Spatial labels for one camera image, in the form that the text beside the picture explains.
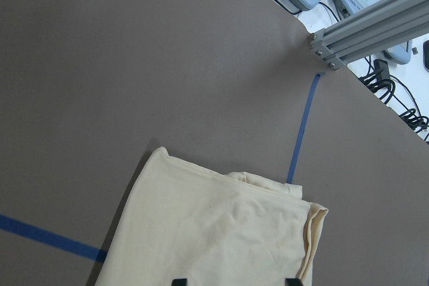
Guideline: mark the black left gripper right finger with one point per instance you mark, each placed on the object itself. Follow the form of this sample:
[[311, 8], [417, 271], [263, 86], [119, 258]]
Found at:
[[293, 282]]

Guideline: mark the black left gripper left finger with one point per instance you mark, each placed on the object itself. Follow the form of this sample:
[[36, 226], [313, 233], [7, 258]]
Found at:
[[179, 282]]

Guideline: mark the cream long-sleeve printed shirt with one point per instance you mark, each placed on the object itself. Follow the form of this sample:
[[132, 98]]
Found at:
[[184, 221]]

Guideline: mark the aluminium frame post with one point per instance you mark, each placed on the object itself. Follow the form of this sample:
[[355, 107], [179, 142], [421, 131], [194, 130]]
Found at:
[[378, 27]]

